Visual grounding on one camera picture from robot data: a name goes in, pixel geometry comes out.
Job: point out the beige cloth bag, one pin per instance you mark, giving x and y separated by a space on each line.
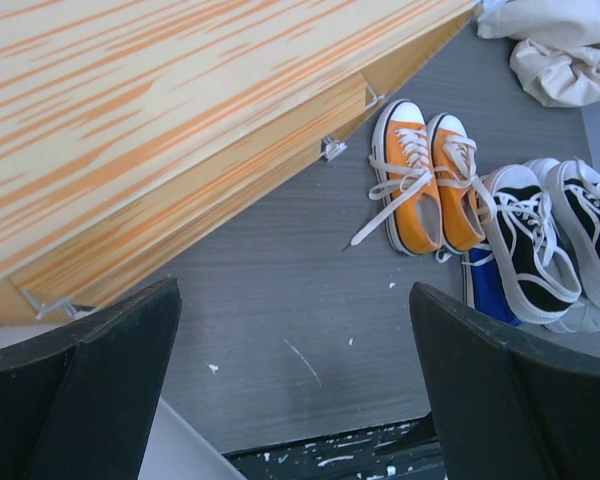
557 53

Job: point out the blue sneaker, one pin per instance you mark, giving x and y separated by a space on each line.
483 289

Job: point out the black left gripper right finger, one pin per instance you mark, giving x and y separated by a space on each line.
505 404

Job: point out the wooden shoe cabinet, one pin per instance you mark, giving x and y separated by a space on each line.
131 129

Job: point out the orange sneaker one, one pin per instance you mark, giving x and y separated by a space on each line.
452 153
406 184

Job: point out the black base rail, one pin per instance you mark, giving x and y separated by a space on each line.
401 450

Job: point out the black white sneaker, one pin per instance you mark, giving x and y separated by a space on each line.
538 277
574 188

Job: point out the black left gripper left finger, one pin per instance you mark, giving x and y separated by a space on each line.
78 402

